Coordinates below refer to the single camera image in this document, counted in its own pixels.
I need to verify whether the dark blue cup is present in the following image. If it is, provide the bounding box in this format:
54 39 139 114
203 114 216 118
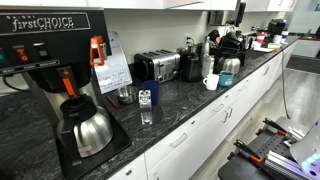
142 79 161 107

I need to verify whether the clear glass tumbler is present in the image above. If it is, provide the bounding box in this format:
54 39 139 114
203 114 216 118
138 88 154 126

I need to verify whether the steel black toaster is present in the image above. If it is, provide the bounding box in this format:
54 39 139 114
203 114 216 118
133 48 182 84

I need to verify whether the small steel bowl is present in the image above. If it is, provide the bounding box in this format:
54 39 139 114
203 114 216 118
115 85 139 105

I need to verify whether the black kettle jug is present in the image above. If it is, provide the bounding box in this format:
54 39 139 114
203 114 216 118
179 50 203 84

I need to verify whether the red marker pen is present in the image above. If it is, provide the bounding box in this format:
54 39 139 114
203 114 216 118
105 94 120 110

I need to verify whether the white laminated sign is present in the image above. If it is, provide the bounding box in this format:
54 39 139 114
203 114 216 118
92 31 134 95

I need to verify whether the white drawer front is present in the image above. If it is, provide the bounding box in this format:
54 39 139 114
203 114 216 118
197 87 236 135
143 114 201 173
232 74 258 108
106 152 149 180

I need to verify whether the white mug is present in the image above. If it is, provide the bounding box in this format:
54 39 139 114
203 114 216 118
202 73 221 92

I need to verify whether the steel cup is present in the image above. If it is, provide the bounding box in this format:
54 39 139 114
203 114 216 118
186 42 199 55

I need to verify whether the white drink carton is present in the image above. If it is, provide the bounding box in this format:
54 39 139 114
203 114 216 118
201 54 216 80

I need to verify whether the steel water bottle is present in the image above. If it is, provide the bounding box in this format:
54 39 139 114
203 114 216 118
200 35 212 60

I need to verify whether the steel thermal coffee carafe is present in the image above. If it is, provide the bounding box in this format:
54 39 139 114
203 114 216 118
55 93 115 160
215 53 242 75

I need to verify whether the black orange bar clamp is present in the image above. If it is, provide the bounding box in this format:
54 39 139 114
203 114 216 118
261 117 289 138
232 138 265 165

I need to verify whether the white paper stack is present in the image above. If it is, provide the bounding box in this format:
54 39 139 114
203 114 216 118
252 45 275 54

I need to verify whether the black mounted device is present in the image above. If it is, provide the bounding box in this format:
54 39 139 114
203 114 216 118
234 1 248 29

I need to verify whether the red cup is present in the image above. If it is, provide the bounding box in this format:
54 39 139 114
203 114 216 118
256 32 267 43

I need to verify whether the black robot table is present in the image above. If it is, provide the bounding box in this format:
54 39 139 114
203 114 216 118
217 115 313 180

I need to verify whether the black commercial coffee brewer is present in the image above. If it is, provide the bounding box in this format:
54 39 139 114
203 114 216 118
0 8 133 180

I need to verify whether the white paper cup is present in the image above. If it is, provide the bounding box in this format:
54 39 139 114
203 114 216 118
272 34 283 45

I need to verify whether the black pod coffee maker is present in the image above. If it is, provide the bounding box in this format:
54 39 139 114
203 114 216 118
266 18 289 39

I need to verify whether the aluminium extrusion bar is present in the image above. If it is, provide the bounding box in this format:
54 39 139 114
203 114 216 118
286 125 306 141
264 149 313 180

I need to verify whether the white wall outlet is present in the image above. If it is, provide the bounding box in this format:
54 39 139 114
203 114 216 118
183 34 195 46

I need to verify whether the black hanging cable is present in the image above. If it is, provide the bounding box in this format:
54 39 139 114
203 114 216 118
280 49 292 121

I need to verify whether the black brewer power cable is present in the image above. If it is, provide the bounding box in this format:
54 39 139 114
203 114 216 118
1 74 33 94

